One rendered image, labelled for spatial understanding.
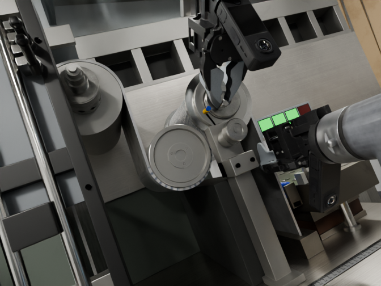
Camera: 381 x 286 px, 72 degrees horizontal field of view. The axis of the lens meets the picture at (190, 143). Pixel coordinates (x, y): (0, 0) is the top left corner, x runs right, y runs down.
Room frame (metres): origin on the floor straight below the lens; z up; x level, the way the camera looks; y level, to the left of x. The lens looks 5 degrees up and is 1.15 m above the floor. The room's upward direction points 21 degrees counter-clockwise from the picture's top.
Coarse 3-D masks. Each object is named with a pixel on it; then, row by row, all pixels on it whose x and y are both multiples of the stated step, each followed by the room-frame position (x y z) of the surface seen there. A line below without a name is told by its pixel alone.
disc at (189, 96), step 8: (192, 80) 0.53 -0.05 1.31; (192, 88) 0.52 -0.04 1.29; (192, 96) 0.52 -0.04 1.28; (248, 96) 0.56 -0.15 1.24; (192, 104) 0.52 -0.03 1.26; (248, 104) 0.56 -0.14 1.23; (192, 112) 0.52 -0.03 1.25; (248, 112) 0.55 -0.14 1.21; (192, 120) 0.52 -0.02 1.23; (200, 120) 0.52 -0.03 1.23; (248, 120) 0.55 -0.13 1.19; (200, 128) 0.52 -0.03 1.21
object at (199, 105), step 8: (200, 88) 0.52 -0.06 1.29; (240, 88) 0.55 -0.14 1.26; (200, 96) 0.52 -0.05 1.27; (240, 96) 0.54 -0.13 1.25; (200, 104) 0.51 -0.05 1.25; (240, 104) 0.54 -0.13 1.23; (200, 112) 0.51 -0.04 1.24; (208, 112) 0.52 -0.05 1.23; (240, 112) 0.54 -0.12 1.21; (208, 120) 0.52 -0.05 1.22; (216, 120) 0.52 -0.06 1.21; (224, 120) 0.53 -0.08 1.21
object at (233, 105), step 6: (222, 84) 0.52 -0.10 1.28; (222, 90) 0.52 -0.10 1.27; (204, 96) 0.52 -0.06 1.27; (222, 96) 0.52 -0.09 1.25; (234, 96) 0.53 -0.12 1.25; (204, 102) 0.52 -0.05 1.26; (210, 102) 0.51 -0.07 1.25; (234, 102) 0.52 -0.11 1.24; (216, 108) 0.51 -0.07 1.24; (228, 108) 0.52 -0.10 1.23; (234, 108) 0.52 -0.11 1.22; (216, 114) 0.51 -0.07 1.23; (222, 114) 0.51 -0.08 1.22; (228, 114) 0.52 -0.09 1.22
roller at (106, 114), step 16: (80, 64) 0.47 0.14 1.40; (112, 80) 0.48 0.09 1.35; (112, 96) 0.48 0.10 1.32; (96, 112) 0.47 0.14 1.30; (112, 112) 0.48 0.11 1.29; (80, 128) 0.46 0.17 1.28; (96, 128) 0.47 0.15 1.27; (112, 128) 0.51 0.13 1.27; (96, 144) 0.56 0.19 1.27; (112, 144) 0.66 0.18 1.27
